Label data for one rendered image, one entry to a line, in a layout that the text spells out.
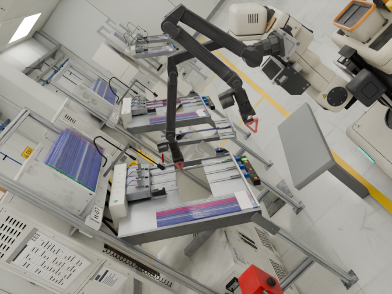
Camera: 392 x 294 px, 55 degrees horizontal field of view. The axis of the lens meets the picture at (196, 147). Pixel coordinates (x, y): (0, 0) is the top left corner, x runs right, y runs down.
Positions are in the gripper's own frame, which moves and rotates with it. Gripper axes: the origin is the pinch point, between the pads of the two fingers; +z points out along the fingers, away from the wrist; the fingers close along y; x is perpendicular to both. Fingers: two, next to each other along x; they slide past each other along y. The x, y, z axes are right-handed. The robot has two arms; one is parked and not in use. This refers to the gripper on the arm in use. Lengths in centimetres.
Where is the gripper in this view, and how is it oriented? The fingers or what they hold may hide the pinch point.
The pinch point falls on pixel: (181, 168)
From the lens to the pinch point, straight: 238.6
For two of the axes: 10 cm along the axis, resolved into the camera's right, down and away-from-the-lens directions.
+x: 9.6, -2.8, 0.1
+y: 1.3, 3.9, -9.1
